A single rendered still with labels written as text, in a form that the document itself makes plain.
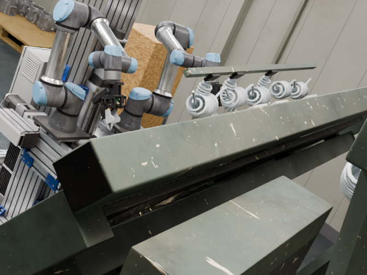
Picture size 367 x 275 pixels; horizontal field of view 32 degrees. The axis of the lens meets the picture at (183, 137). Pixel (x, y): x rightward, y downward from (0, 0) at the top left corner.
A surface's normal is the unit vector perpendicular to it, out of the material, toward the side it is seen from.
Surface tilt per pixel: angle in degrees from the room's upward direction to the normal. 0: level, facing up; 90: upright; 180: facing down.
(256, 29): 90
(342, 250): 97
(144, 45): 90
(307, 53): 90
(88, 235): 35
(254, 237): 0
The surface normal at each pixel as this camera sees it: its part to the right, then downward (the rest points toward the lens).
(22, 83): -0.62, 0.02
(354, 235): -0.94, -0.16
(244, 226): 0.39, -0.86
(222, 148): 0.77, -0.42
